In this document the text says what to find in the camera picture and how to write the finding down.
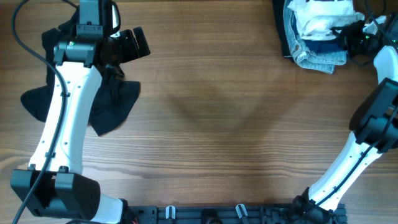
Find white t-shirt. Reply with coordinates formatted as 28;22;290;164
287;0;364;41

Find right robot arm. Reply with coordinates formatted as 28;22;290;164
289;17;397;223

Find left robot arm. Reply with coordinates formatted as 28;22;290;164
10;1;150;223

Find light blue denim jeans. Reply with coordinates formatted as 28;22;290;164
282;0;347;74

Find black t-shirt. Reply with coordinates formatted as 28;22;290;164
21;10;141;136

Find black folded garment under jeans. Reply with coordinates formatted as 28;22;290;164
272;0;294;62

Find right black camera cable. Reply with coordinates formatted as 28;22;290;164
303;0;398;218

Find black camera cable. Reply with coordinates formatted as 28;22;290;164
11;0;78;224
303;0;398;218

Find left black camera cable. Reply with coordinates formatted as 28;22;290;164
11;0;78;224

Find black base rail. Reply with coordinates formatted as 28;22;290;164
130;204;348;224

